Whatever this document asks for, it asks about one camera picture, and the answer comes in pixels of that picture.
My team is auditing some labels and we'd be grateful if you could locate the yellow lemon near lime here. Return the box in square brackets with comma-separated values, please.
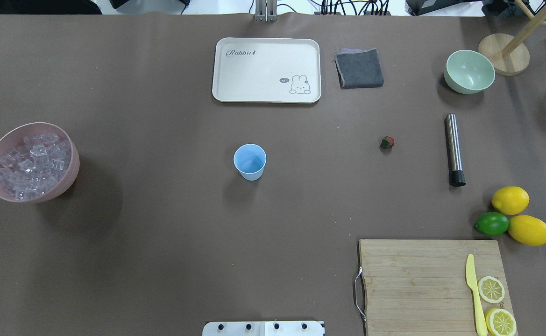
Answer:
[491, 186, 530, 216]

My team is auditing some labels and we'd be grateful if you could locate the light blue plastic cup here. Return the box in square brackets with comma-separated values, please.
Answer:
[234, 143, 267, 181]

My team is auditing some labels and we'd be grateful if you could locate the lemon slice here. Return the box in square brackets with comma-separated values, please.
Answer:
[477, 276, 506, 304]
[485, 308, 518, 336]

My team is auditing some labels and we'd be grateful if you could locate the pink bowl of ice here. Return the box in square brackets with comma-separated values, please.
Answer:
[0, 123, 80, 203]

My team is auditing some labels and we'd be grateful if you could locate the red strawberry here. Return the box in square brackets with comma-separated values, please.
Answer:
[380, 136, 395, 149]

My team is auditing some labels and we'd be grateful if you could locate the green lime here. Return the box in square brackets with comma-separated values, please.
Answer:
[475, 212, 510, 236]

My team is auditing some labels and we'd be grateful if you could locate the cream rabbit tray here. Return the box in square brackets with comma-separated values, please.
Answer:
[212, 37, 322, 104]

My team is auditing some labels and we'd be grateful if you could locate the yellow plastic knife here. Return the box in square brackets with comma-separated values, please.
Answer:
[465, 254, 488, 336]

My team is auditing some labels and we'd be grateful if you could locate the wooden cup tree stand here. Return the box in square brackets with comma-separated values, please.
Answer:
[478, 0, 546, 76]

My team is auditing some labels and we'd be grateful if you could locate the aluminium frame post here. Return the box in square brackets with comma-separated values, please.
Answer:
[254, 0, 278, 22]

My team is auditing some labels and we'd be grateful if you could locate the lemon slice upper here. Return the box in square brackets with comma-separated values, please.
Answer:
[477, 276, 506, 304]

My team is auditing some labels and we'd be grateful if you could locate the lemon slice lower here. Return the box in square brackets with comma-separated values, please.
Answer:
[485, 308, 518, 336]

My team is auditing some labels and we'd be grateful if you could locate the yellow lemon outer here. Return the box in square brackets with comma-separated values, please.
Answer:
[508, 215, 546, 246]

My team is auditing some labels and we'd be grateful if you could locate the mint green bowl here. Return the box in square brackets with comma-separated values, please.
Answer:
[444, 50, 496, 94]

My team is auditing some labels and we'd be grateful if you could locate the steel muddler black tip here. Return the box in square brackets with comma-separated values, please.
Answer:
[444, 113, 466, 187]

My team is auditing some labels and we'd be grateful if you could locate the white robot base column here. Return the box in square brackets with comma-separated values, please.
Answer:
[202, 321, 326, 336]

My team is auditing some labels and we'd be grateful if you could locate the grey folded cloth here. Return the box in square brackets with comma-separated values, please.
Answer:
[334, 48, 384, 89]

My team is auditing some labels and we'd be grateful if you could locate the wooden cutting board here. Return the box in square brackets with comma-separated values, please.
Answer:
[358, 239, 507, 336]

